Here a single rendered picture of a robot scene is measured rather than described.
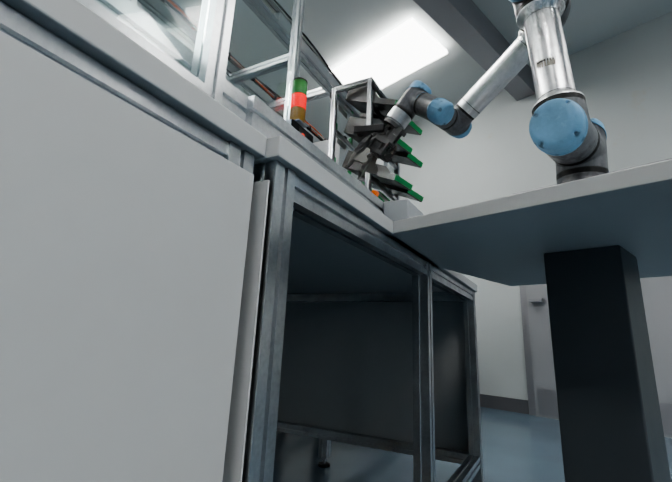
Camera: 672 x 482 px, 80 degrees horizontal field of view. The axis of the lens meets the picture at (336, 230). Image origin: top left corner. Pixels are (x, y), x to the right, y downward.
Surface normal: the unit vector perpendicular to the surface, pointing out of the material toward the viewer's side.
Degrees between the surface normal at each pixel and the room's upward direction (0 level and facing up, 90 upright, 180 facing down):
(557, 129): 99
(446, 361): 90
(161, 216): 90
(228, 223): 90
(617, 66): 90
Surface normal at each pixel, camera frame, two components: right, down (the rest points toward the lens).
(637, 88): -0.73, -0.21
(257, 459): 0.88, -0.09
